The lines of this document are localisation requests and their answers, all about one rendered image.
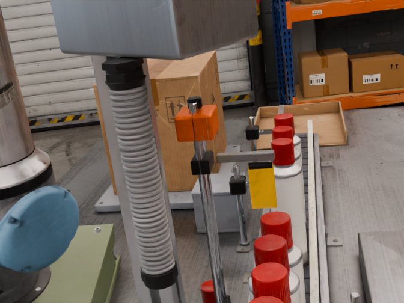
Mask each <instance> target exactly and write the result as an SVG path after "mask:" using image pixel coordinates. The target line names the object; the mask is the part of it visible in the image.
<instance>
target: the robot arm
mask: <svg viewBox="0 0 404 303"><path fill-rule="evenodd" d="M78 224H79V209H78V205H77V202H76V200H75V199H74V197H73V196H72V195H71V194H70V193H69V192H68V191H67V190H66V189H65V188H62V187H60V186H57V184H56V181H55V176H54V172H53V168H52V164H51V159H50V157H49V155H48V154H47V153H46V152H44V151H42V150H40V149H39V148H37V147H35V145H34V142H33V138H32V134H31V129H30V126H29V121H28V117H27V114H26V109H25V104H24V101H23V97H22V92H21V89H20V84H19V80H18V77H17V72H16V68H15V65H14V59H13V55H12V52H11V47H10V43H9V39H8V35H7V30H6V27H5V23H4V18H3V15H2V10H1V6H0V303H14V302H16V301H17V300H19V299H20V298H22V297H23V296H25V295H26V294H27V293H28V292H29V291H30V290H31V289H32V288H33V287H34V285H35V283H36V282H37V279H38V271H39V270H41V269H44V268H46V267H48V266H49V265H51V264H52V263H54V262H55V261H56V260H58V259H59V258H60V257H61V256H62V255H63V254H64V253H65V251H66V250H67V249H68V247H69V244H70V241H71V240H72V239H73V238H74V236H75V234H76V231H77V228H78Z"/></svg>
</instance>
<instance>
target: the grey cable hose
mask: <svg viewBox="0 0 404 303"><path fill-rule="evenodd" d="M143 63H144V60H143V58H129V57H119V58H113V59H110V60H107V61H105V62H104V63H102V70H104V71H105V72H106V81H105V84H106V85H107V86H108V87H109V90H108V91H109V94H110V96H109V97H110V99H111V105H112V110H113V112H112V113H113V116H114V121H115V127H116V132H117V138H118V143H119V145H118V146H119V148H120V153H121V158H122V160H121V161H122V164H123V169H124V170H123V171H124V177H125V179H126V184H127V185H126V187H127V194H128V197H129V204H130V209H131V213H132V219H133V223H134V225H133V226H134V229H135V236H136V241H137V245H138V251H139V257H140V261H141V271H140V272H141V278H142V281H143V282H144V284H145V286H146V287H148V288H149V289H153V290H160V289H166V288H167V287H170V286H172V285H173V284H174V283H175V282H176V281H177V276H178V268H177V262H176V261H175V259H174V255H173V248H172V243H171V237H170V229H169V225H168V218H167V210H166V206H165V200H164V191H163V187H162V180H161V175H160V169H159V164H158V163H159V162H158V155H157V150H156V144H155V139H154V133H153V128H152V122H151V120H152V118H151V117H150V115H151V113H150V111H149V110H150V107H149V106H148V104H149V103H148V100H147V99H148V95H146V94H147V90H146V89H145V88H146V84H145V83H144V81H145V79H146V75H145V74H143V70H142V64H143Z"/></svg>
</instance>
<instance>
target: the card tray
mask: <svg viewBox="0 0 404 303"><path fill-rule="evenodd" d="M278 109H279V106H266V107H259V108H258V111H257V115H256V119H255V121H254V125H258V126H259V130H263V129H273V128H274V127H275V126H274V117H275V116H276V115H278ZM284 114H292V115H293V119H294V128H295V133H308V120H312V124H313V133H318V136H319V147H324V146H335V145H347V130H346V125H345V122H344V116H343V111H342V108H341V103H340V101H338V102H322V103H307V104H298V105H284ZM271 140H272V134H267V135H260V136H259V139H258V140H256V146H257V150H271Z"/></svg>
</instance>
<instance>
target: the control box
mask: <svg viewBox="0 0 404 303"><path fill-rule="evenodd" d="M50 4H51V7H52V12H53V16H54V21H55V27H56V30H57V36H58V41H59V44H60V49H61V51H62V53H64V54H77V55H97V56H109V57H129V58H151V59H162V60H183V59H187V58H190V57H194V56H197V55H200V54H204V53H207V52H210V51H214V50H217V49H220V48H223V47H227V46H231V45H233V44H237V43H241V42H243V41H247V40H251V39H254V38H255V37H257V36H258V28H259V25H258V18H257V5H256V0H50Z"/></svg>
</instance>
